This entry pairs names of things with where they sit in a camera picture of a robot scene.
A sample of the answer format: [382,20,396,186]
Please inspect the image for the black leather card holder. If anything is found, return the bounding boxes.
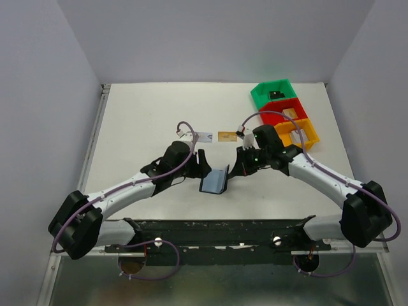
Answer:
[199,163,231,194]

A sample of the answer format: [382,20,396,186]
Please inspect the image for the silver grey credit card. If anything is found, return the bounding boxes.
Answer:
[196,132,213,143]

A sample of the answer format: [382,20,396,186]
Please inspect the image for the gold credit card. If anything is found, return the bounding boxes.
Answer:
[217,131,238,142]

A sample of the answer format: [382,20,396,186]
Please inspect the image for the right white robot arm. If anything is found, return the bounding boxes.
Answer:
[228,124,392,248]

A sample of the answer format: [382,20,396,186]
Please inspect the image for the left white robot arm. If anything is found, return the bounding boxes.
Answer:
[48,141,212,259]

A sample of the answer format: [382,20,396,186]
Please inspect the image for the red plastic bin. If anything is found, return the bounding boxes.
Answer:
[259,98,308,126]

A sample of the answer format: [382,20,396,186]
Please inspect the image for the yellow plastic bin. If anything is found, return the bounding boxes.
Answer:
[275,119,320,150]

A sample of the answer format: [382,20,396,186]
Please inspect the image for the white box in yellow bin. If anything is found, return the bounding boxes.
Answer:
[289,129,309,144]

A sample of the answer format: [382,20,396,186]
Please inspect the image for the white box in red bin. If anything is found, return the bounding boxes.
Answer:
[282,108,298,119]

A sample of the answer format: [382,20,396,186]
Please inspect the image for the green plastic bin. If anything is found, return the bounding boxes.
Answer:
[251,79,297,110]

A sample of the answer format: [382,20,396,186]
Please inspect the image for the black part in green bin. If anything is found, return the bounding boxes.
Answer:
[269,91,286,101]

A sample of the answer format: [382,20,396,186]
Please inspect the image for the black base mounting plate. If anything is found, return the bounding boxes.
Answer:
[105,219,331,266]

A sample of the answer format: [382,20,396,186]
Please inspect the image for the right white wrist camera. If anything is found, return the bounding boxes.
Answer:
[236,126,254,150]

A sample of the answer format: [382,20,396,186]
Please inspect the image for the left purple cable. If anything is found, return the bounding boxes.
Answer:
[52,120,200,281]

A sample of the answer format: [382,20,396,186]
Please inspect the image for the purple cable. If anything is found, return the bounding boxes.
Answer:
[237,110,402,278]
[52,120,200,281]

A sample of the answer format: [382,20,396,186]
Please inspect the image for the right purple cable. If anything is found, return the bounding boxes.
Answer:
[237,110,402,278]

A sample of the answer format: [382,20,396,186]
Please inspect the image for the aluminium extrusion rail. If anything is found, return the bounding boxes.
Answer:
[50,83,112,256]

